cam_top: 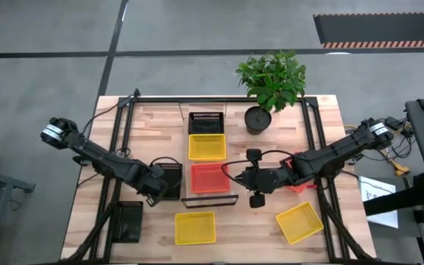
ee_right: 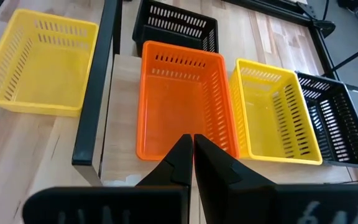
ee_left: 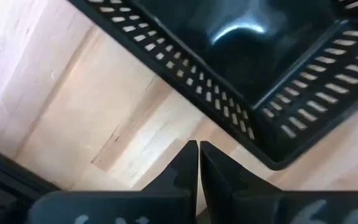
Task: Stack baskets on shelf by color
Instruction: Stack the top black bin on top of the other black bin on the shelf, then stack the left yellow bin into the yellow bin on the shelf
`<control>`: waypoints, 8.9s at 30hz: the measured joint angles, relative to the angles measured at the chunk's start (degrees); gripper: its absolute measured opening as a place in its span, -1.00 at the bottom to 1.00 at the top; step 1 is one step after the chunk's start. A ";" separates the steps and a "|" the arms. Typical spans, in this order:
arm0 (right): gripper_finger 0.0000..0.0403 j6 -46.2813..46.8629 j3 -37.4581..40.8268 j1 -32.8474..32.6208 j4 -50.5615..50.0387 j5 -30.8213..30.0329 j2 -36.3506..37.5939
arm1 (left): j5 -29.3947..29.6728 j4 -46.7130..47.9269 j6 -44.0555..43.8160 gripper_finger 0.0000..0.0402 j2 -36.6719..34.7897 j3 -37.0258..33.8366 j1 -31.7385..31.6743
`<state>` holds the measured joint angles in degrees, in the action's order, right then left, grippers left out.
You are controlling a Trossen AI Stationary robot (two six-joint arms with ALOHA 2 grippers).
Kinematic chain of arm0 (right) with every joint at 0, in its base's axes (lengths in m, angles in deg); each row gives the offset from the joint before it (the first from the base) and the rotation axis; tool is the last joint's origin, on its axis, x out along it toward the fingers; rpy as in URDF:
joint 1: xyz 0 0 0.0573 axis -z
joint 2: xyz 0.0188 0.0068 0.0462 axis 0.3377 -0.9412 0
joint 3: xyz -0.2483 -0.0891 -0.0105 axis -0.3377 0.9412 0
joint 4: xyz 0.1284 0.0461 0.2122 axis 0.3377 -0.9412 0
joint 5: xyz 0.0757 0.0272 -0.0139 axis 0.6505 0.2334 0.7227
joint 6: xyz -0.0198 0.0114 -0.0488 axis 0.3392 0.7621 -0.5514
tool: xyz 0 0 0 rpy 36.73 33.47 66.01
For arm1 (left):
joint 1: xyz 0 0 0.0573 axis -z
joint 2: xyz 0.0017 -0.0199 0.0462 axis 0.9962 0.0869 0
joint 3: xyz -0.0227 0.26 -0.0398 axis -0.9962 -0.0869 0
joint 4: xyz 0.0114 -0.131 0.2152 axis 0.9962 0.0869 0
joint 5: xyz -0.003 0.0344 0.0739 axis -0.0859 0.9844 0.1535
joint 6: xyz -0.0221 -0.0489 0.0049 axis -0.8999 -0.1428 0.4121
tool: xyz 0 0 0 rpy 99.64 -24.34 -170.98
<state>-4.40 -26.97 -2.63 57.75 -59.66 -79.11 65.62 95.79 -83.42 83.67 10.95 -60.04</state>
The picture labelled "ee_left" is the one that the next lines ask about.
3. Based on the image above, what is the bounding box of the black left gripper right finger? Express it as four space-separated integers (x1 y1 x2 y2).
199 140 358 224

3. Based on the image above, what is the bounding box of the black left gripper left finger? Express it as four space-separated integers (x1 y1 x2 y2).
26 139 199 224

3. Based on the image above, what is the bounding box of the black plastic slotted basket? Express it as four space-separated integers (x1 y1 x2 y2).
68 0 358 171

